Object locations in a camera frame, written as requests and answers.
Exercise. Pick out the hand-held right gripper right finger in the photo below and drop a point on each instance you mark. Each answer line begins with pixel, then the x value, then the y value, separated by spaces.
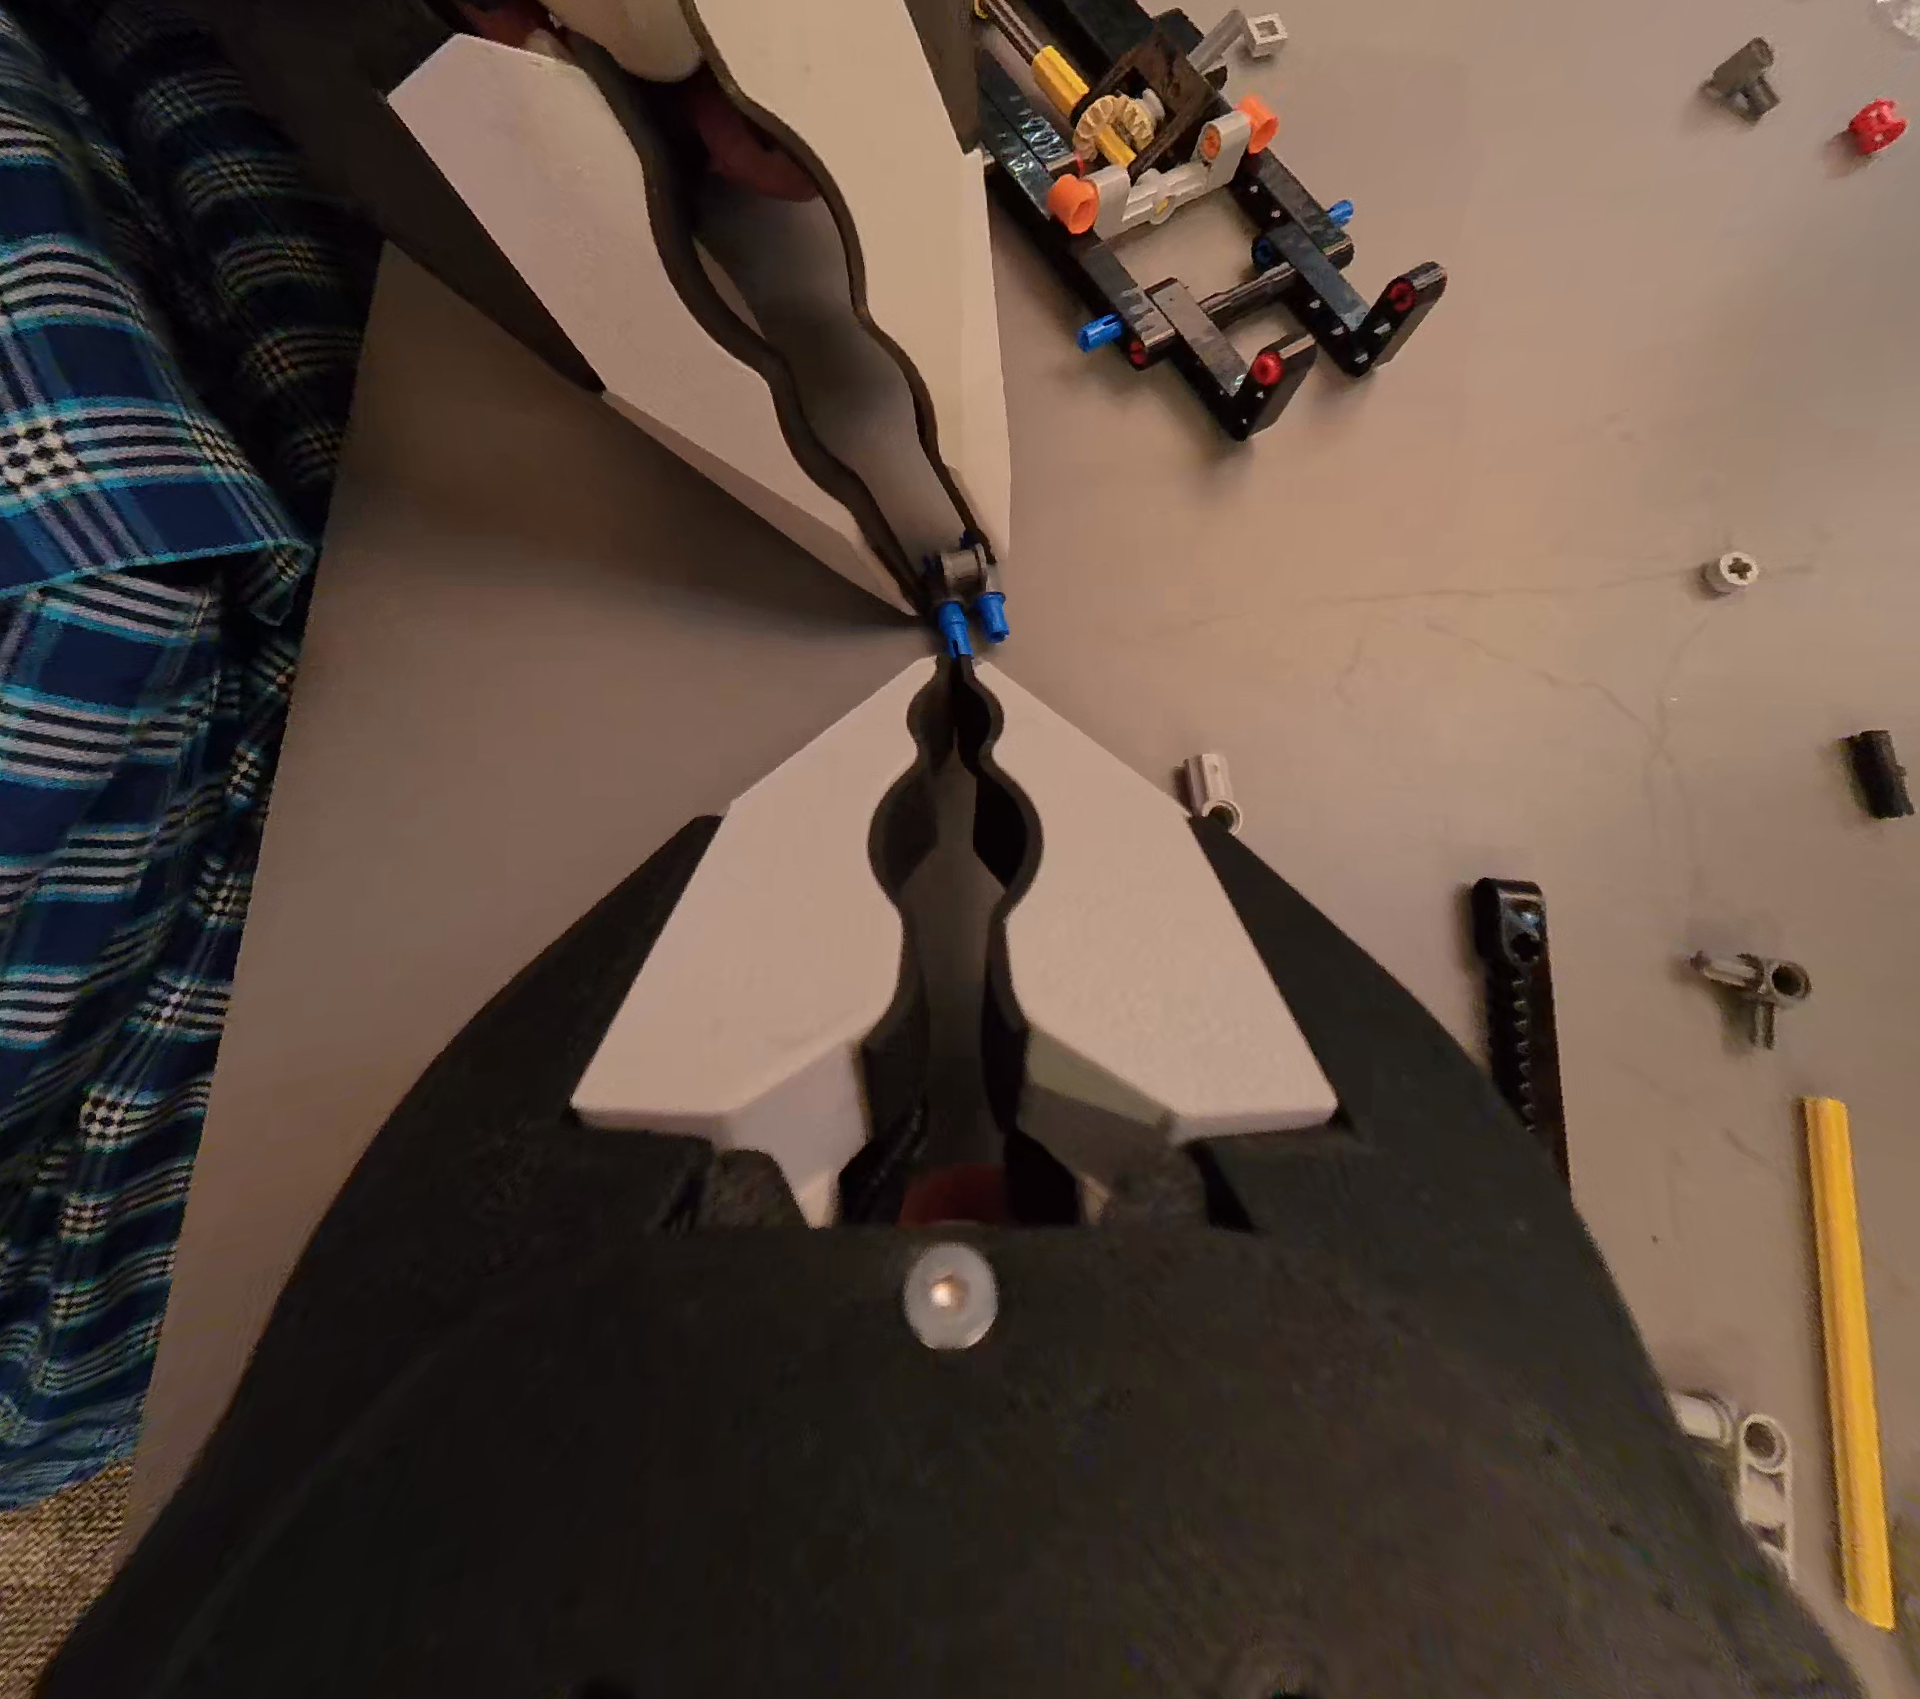
pixel 1156 963

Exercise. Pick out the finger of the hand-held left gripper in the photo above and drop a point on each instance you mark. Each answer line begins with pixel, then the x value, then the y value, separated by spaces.
pixel 571 216
pixel 869 79

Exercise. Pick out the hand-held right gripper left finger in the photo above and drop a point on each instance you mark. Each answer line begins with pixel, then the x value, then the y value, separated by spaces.
pixel 751 963

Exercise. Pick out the person's left forearm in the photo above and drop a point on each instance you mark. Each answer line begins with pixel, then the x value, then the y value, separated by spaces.
pixel 121 378

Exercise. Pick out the black lego gear rack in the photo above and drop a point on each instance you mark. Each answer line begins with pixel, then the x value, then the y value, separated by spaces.
pixel 1518 980

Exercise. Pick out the small grey square lego piece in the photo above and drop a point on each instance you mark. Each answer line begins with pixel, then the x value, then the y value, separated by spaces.
pixel 1264 34

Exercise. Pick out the black lego chassis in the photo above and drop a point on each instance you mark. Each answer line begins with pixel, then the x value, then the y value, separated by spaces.
pixel 1305 260

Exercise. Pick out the dark grey lego connector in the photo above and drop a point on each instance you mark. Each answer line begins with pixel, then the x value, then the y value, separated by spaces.
pixel 1753 992

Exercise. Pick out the light grey lego bush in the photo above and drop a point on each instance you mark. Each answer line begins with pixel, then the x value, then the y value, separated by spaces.
pixel 1733 576

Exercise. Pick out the light grey lego pin connector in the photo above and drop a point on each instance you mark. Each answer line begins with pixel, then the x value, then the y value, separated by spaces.
pixel 1704 1418

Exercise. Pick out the black lego pin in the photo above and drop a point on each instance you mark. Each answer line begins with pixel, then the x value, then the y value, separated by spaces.
pixel 1877 773

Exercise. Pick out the yellow lego axle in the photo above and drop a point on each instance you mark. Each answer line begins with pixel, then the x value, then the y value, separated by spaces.
pixel 1844 1353

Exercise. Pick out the dark grey lego piece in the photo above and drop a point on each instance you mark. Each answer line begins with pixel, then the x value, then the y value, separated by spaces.
pixel 1740 77

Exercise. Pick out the red lego piece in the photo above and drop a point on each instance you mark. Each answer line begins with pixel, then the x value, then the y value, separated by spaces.
pixel 1877 128

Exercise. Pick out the person's left hand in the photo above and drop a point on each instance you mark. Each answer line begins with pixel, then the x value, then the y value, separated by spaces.
pixel 751 139

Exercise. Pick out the person's plaid shirt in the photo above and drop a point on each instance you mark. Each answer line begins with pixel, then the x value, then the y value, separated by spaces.
pixel 104 980

